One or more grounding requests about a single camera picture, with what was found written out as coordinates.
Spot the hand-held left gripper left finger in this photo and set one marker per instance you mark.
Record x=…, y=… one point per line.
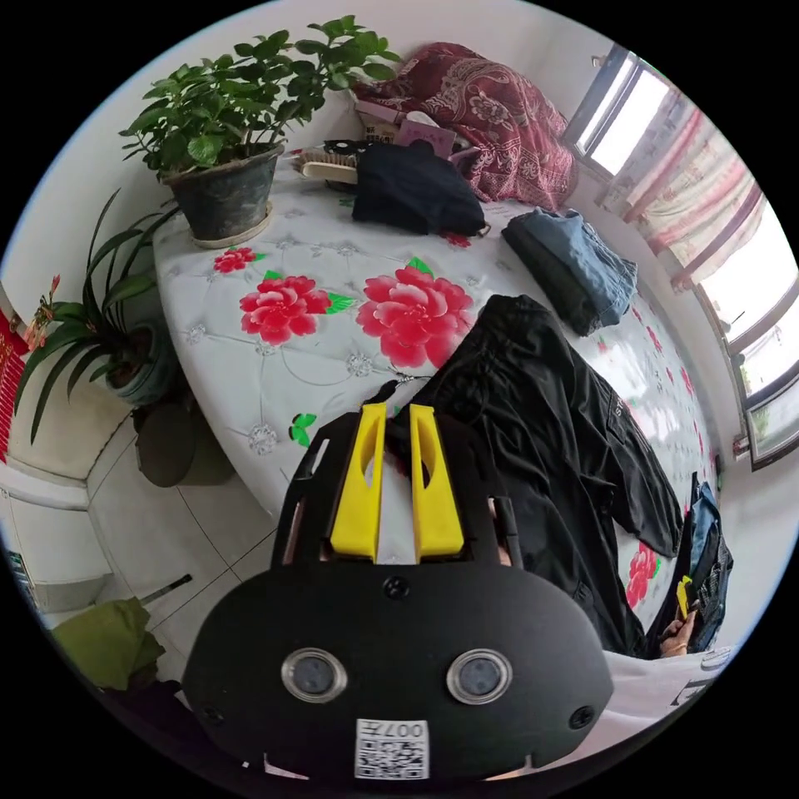
x=357, y=499

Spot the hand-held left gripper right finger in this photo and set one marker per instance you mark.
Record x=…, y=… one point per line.
x=435, y=512

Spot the black pants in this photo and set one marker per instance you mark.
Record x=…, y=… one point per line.
x=549, y=449

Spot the person's right hand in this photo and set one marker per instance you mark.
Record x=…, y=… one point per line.
x=675, y=640

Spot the person's body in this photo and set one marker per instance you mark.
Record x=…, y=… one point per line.
x=655, y=686

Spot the bed with floral sheet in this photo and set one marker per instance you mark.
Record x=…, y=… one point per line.
x=293, y=368

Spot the window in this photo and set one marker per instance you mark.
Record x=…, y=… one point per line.
x=758, y=337

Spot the folded blue jeans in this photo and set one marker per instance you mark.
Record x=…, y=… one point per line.
x=580, y=268

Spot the green cloth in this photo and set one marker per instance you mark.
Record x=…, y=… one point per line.
x=109, y=643

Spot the long-leaved potted plant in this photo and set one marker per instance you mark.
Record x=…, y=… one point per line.
x=93, y=331

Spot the folded black garment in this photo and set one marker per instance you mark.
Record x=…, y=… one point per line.
x=415, y=187

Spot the wooden brush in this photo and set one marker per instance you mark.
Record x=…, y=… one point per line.
x=328, y=170

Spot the purple carton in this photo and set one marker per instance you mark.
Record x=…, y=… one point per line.
x=426, y=133

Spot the broad-leaved potted plant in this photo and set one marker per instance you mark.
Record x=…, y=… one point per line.
x=218, y=125

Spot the dark red patterned blanket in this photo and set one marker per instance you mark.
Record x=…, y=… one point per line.
x=493, y=112

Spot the pink striped curtain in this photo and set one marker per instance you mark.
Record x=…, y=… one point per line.
x=699, y=181

